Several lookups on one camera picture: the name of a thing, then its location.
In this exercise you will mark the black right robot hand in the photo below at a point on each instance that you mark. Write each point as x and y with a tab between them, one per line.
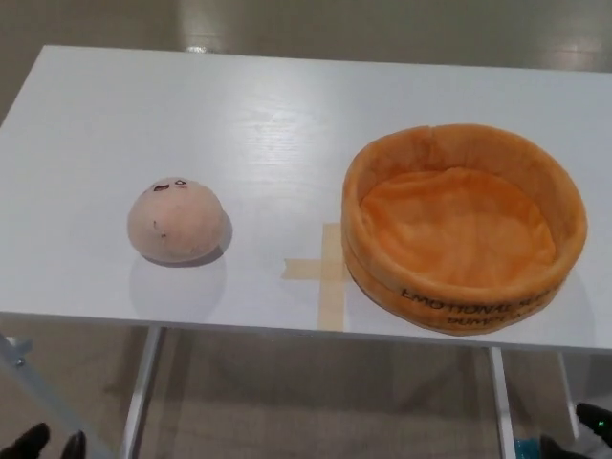
595	423

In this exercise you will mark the orange plush round plate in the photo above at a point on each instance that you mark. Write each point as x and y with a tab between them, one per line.
459	229

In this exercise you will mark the pink round plush toy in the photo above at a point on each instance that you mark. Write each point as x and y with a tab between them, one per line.
179	222

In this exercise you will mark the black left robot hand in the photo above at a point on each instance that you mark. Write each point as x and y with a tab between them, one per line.
33	444

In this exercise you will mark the short beige tape strip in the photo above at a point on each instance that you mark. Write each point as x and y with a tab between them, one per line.
303	268

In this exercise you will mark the teal patterned object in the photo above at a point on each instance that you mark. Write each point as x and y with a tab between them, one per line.
528	449

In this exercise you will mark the long beige tape strip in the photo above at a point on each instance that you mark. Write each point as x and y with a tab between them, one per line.
331	296

